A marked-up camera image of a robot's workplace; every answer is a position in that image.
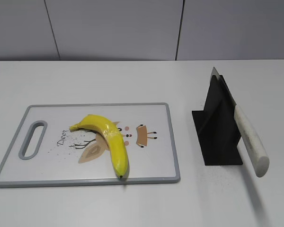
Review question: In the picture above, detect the black knife stand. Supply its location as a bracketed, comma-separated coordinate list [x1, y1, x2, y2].
[192, 75, 243, 166]

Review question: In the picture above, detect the yellow plastic banana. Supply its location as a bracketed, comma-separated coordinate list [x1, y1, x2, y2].
[69, 114, 129, 179]

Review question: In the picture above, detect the white grey-rimmed cutting board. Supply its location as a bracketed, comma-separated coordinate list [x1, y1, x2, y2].
[0, 103, 180, 188]

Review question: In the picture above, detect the white-handled kitchen knife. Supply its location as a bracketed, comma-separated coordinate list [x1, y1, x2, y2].
[211, 67, 270, 178]

